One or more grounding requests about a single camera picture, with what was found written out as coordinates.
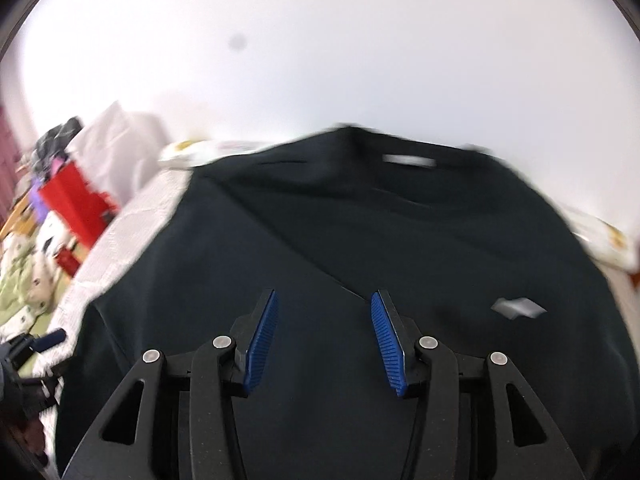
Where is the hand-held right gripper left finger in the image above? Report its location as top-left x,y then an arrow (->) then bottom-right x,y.
60,288 -> 279,480

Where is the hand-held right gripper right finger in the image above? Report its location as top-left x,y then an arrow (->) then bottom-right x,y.
370,289 -> 588,480

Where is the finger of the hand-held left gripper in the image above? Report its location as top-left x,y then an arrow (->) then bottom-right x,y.
30,328 -> 68,354

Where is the black t-shirt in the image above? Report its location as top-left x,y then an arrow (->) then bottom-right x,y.
54,124 -> 640,480

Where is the green floral blanket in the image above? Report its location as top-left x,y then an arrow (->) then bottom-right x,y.
0,210 -> 91,343

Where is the small red box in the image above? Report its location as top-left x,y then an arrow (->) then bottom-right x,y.
55,247 -> 88,277

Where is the red bag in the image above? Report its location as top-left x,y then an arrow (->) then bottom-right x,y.
39,162 -> 118,248

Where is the purple plastic item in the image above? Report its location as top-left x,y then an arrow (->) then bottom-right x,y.
27,185 -> 49,217

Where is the pink curtain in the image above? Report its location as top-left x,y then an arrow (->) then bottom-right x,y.
0,105 -> 31,226

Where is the dark patterned cloth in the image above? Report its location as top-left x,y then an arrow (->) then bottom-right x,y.
32,116 -> 83,181

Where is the white patterned pillow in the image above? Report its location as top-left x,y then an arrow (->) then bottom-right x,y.
157,137 -> 640,273

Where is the white cloth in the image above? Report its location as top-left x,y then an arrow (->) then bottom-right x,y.
67,101 -> 173,211

